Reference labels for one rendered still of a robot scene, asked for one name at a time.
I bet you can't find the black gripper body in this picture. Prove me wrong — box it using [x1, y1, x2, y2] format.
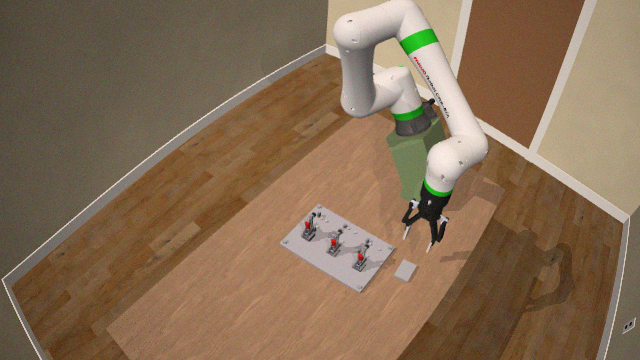
[417, 200, 443, 221]

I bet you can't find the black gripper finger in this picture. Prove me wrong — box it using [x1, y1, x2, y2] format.
[426, 215, 449, 252]
[402, 198, 426, 240]

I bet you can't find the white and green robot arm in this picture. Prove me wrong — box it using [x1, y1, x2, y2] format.
[333, 0, 489, 209]

